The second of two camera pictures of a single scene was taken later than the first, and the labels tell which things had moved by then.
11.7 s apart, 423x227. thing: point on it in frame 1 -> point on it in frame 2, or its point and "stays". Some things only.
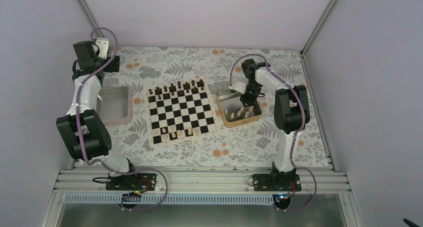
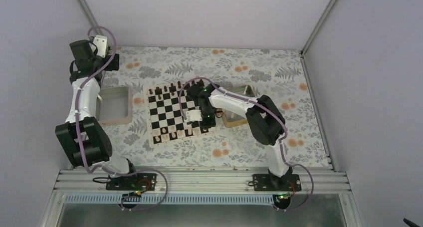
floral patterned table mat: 250,145 stays
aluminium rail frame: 199,181 stays
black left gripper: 110,68 stays
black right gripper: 249,100 -> 211,123
